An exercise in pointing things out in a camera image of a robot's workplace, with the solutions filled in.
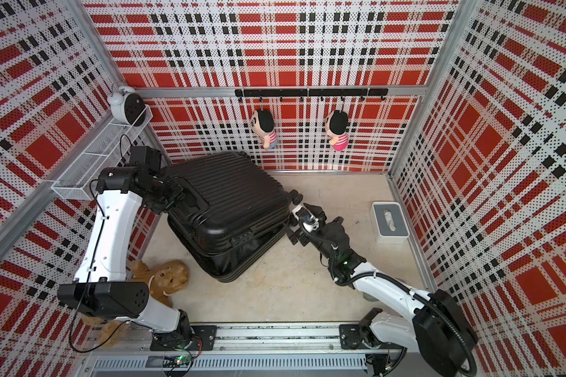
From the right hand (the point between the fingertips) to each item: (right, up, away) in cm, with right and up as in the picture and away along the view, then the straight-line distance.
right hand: (299, 211), depth 77 cm
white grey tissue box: (+38, -7, +19) cm, 43 cm away
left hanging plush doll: (-15, +34, +17) cm, 41 cm away
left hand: (-36, +5, -3) cm, 37 cm away
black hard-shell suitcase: (-20, 0, -6) cm, 21 cm away
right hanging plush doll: (+16, +34, +18) cm, 42 cm away
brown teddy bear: (-45, -23, 0) cm, 51 cm away
